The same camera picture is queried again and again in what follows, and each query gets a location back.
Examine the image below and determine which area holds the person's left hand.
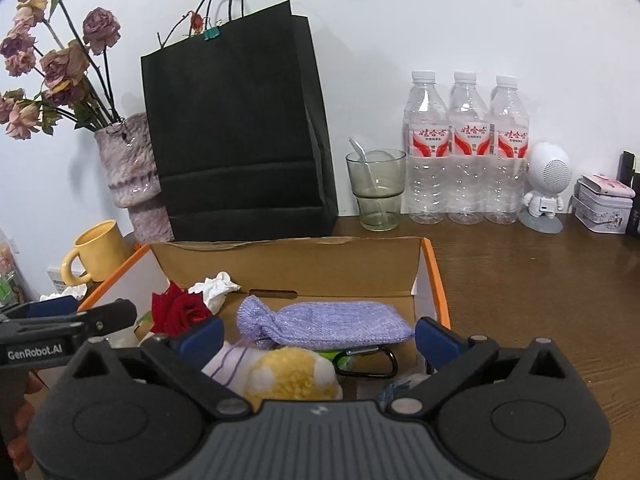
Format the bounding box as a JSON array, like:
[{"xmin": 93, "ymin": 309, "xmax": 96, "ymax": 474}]
[{"xmin": 6, "ymin": 371, "xmax": 45, "ymax": 472}]

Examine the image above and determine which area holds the yellow mug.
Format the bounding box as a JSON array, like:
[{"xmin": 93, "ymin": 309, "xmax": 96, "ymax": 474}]
[{"xmin": 61, "ymin": 220, "xmax": 132, "ymax": 286}]

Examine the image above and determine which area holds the red cardboard box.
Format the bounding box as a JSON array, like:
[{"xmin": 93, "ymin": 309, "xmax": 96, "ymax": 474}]
[{"xmin": 30, "ymin": 236, "xmax": 453, "ymax": 406}]

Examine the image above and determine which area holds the dried rosebud twig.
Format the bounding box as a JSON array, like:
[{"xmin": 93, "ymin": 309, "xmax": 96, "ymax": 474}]
[{"xmin": 157, "ymin": 10, "xmax": 206, "ymax": 50}]

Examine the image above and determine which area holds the red rose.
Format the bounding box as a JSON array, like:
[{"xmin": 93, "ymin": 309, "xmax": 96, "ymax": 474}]
[{"xmin": 150, "ymin": 281, "xmax": 213, "ymax": 337}]

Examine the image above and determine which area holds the white tissue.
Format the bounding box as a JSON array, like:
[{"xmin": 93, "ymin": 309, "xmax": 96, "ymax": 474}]
[
  {"xmin": 40, "ymin": 282, "xmax": 88, "ymax": 303},
  {"xmin": 188, "ymin": 271, "xmax": 242, "ymax": 308}
]

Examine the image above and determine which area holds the dried pink rose bouquet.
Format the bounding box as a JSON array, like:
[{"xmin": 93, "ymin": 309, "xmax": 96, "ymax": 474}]
[{"xmin": 0, "ymin": 0, "xmax": 123, "ymax": 141}]

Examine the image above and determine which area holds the clear plastic spoon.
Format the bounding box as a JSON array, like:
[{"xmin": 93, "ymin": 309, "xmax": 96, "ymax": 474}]
[{"xmin": 349, "ymin": 136, "xmax": 388, "ymax": 226}]

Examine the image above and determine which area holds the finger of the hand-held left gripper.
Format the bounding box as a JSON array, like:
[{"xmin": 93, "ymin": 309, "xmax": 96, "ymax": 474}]
[
  {"xmin": 0, "ymin": 299, "xmax": 138, "ymax": 342},
  {"xmin": 0, "ymin": 295, "xmax": 79, "ymax": 319}
]

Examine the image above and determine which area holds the purple knit pouch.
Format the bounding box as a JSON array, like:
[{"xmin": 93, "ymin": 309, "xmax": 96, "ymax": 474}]
[{"xmin": 215, "ymin": 295, "xmax": 415, "ymax": 386}]

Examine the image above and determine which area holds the black box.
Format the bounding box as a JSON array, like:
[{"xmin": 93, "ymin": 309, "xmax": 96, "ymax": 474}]
[{"xmin": 617, "ymin": 150, "xmax": 640, "ymax": 237}]

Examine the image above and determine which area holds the pink textured vase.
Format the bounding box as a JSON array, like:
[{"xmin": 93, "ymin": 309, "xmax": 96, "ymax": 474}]
[{"xmin": 94, "ymin": 112, "xmax": 175, "ymax": 243}]

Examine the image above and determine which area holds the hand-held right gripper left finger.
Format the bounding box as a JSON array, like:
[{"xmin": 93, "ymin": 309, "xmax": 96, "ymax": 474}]
[{"xmin": 60, "ymin": 316, "xmax": 253, "ymax": 421}]

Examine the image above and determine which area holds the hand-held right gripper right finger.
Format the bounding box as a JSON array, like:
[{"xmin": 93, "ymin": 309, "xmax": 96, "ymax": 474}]
[{"xmin": 385, "ymin": 316, "xmax": 583, "ymax": 421}]

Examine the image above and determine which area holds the shelf of colourful packets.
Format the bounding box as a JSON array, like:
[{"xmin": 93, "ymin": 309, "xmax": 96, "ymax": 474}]
[{"xmin": 0, "ymin": 230, "xmax": 26, "ymax": 306}]

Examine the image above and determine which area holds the grey patterned tin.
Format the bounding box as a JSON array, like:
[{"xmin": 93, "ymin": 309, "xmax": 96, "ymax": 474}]
[{"xmin": 571, "ymin": 192, "xmax": 635, "ymax": 235}]

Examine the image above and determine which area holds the clear glass cup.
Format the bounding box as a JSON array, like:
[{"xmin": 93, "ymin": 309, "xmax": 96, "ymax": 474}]
[{"xmin": 346, "ymin": 148, "xmax": 407, "ymax": 232}]

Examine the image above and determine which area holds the clear water bottle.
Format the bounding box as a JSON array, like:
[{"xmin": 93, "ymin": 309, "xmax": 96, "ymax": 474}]
[
  {"xmin": 402, "ymin": 71, "xmax": 451, "ymax": 225},
  {"xmin": 485, "ymin": 75, "xmax": 531, "ymax": 225},
  {"xmin": 446, "ymin": 71, "xmax": 493, "ymax": 225}
]

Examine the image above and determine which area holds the black carabiner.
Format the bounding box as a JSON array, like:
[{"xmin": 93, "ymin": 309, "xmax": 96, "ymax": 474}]
[{"xmin": 332, "ymin": 346, "xmax": 399, "ymax": 380}]

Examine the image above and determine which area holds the pink and white tin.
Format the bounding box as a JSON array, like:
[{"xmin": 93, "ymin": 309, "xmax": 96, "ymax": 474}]
[{"xmin": 577, "ymin": 174, "xmax": 636, "ymax": 199}]

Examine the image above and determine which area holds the black paper bag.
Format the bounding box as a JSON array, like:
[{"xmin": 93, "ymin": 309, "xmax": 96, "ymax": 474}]
[{"xmin": 140, "ymin": 0, "xmax": 340, "ymax": 243}]

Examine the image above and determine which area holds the white and yellow plush toy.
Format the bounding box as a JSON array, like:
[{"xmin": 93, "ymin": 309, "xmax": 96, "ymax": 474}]
[{"xmin": 201, "ymin": 340, "xmax": 345, "ymax": 411}]

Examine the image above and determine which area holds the white robot speaker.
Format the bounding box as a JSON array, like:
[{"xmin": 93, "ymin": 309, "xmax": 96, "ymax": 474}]
[{"xmin": 518, "ymin": 141, "xmax": 572, "ymax": 234}]

